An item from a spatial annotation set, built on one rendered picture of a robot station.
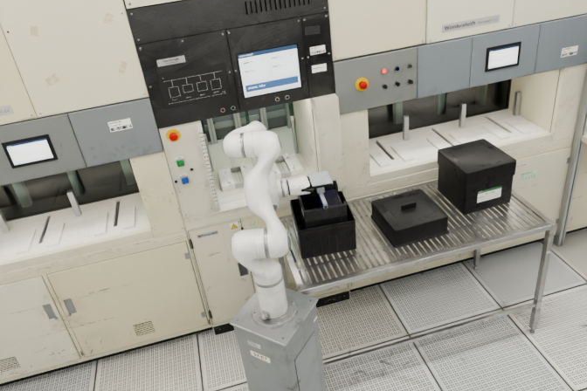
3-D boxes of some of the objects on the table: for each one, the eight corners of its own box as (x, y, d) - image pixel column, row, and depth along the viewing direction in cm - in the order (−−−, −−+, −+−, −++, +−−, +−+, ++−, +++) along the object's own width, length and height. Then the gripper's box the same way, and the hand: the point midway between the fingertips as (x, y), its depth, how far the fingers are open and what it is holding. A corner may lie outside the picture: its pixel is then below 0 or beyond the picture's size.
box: (464, 216, 256) (466, 174, 243) (435, 188, 280) (436, 149, 268) (512, 202, 261) (518, 161, 249) (480, 177, 285) (483, 138, 273)
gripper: (287, 189, 227) (327, 182, 228) (282, 172, 241) (319, 166, 243) (289, 203, 230) (328, 196, 232) (284, 185, 245) (321, 179, 246)
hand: (319, 181), depth 237 cm, fingers closed on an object, 4 cm apart
